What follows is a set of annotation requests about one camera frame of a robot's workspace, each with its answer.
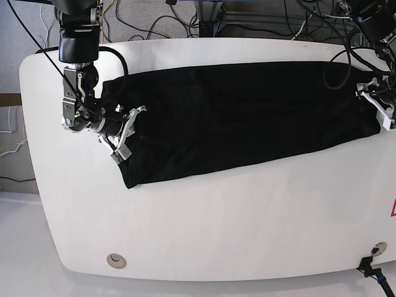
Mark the black T-shirt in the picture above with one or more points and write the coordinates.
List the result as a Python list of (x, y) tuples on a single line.
[(206, 119)]

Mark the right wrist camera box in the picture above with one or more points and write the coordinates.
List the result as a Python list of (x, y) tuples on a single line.
[(121, 154)]

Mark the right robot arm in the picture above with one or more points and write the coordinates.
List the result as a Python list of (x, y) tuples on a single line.
[(80, 27)]

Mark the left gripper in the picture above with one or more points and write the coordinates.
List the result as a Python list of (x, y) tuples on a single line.
[(380, 95)]

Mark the right table cable grommet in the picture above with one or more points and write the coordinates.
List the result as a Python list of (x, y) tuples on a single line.
[(379, 249)]

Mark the aluminium frame column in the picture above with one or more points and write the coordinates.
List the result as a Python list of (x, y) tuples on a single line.
[(210, 16)]

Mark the black clamp with cable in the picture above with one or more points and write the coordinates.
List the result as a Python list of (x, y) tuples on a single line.
[(366, 269)]

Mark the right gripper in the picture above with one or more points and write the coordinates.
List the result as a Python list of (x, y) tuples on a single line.
[(113, 134)]

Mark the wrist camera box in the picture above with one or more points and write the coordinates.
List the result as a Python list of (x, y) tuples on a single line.
[(385, 121), (121, 154)]

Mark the left table cable grommet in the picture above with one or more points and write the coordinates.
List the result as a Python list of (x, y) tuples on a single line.
[(116, 261)]

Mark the table cable grommet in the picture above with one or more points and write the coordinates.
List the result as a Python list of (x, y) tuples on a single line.
[(116, 261), (379, 249)]

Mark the red warning triangle sticker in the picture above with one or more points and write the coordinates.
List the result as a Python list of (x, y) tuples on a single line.
[(393, 212)]

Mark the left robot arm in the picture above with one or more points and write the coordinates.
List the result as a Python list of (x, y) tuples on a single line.
[(375, 20)]

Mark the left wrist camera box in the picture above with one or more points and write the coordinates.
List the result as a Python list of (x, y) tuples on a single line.
[(385, 121)]

